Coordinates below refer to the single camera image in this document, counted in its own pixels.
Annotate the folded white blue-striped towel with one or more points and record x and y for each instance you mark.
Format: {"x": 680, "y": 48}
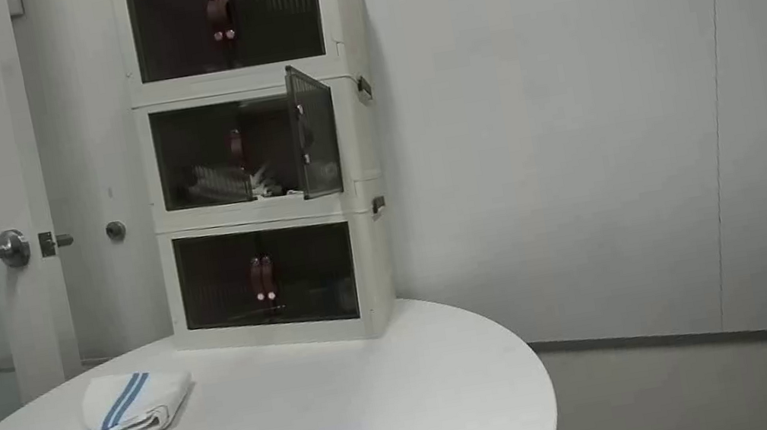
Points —
{"x": 141, "y": 407}

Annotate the dark translucent cabinet door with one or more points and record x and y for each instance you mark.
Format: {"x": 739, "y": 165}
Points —
{"x": 312, "y": 272}
{"x": 196, "y": 152}
{"x": 218, "y": 287}
{"x": 176, "y": 25}
{"x": 274, "y": 9}
{"x": 319, "y": 140}

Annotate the white stacked cabinet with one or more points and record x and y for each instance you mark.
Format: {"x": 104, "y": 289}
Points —
{"x": 377, "y": 270}

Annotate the round silver wall knob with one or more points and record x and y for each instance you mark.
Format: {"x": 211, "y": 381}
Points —
{"x": 116, "y": 230}

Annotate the white crumpled object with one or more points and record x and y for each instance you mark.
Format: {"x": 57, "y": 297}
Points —
{"x": 268, "y": 184}

